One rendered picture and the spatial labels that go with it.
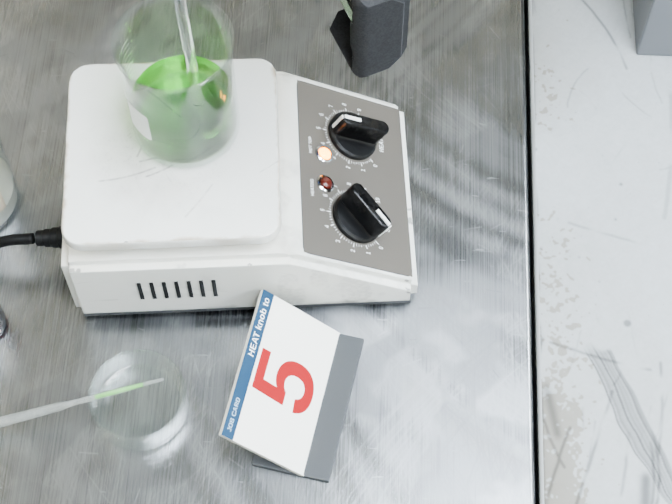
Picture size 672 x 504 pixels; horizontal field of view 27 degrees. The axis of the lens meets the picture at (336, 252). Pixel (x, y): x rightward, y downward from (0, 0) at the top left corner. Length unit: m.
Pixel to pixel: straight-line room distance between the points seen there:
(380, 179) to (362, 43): 0.23
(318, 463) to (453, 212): 0.18
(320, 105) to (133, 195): 0.13
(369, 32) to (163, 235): 0.21
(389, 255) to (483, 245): 0.07
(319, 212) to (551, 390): 0.17
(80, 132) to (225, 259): 0.11
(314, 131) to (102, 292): 0.15
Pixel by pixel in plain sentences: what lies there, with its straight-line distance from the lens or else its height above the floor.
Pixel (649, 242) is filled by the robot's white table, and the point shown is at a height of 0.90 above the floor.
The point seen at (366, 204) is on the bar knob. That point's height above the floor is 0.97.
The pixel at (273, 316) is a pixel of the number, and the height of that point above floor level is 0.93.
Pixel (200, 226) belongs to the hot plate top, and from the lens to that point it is 0.76.
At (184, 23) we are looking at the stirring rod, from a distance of 0.71.
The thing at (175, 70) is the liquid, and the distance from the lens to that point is 0.79.
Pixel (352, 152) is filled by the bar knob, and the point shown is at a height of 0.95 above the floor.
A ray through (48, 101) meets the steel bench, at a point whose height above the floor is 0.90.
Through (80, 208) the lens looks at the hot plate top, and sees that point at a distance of 0.78.
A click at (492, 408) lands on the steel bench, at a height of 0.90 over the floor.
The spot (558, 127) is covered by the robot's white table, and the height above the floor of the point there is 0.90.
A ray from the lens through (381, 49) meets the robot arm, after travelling 0.63.
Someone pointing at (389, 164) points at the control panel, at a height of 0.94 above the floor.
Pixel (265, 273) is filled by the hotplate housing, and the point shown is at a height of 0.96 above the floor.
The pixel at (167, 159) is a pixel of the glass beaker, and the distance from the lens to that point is 0.78.
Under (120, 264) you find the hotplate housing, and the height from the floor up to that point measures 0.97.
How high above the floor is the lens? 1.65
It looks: 62 degrees down
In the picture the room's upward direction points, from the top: straight up
